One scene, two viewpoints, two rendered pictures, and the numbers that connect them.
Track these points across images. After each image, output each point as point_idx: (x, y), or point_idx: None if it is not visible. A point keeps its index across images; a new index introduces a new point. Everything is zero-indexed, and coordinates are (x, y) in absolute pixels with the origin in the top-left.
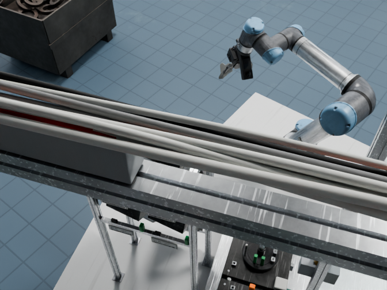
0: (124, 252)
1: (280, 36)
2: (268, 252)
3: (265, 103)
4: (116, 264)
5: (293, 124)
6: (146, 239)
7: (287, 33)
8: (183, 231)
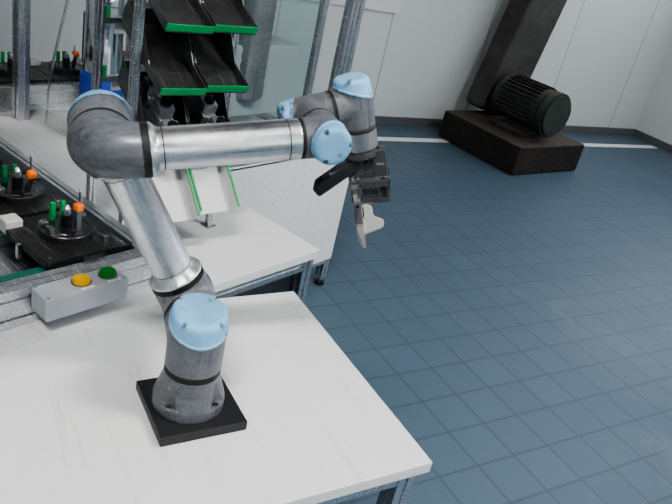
0: (200, 215)
1: (317, 105)
2: (58, 229)
3: (385, 457)
4: None
5: (288, 459)
6: (201, 230)
7: (320, 111)
8: (118, 81)
